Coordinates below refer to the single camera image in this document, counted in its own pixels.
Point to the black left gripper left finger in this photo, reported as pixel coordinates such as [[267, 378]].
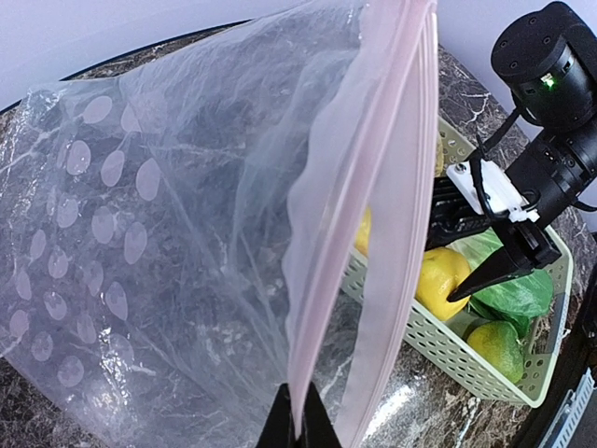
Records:
[[279, 428]]

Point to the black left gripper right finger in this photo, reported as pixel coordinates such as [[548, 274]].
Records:
[[317, 430]]

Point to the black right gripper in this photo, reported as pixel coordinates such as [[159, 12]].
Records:
[[524, 245]]

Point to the yellow lemon toy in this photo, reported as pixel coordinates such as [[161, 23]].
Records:
[[443, 270]]

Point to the green lime toy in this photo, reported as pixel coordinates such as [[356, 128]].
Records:
[[497, 342]]

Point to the light green plastic basket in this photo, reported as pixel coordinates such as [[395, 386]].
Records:
[[444, 343]]

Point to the clear dotted zip top bag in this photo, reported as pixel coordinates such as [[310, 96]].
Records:
[[173, 239]]

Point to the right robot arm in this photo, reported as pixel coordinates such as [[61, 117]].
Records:
[[538, 162]]

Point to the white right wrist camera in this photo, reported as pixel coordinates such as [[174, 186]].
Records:
[[503, 199]]

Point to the white slotted cable duct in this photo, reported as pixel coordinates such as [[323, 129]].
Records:
[[567, 420]]

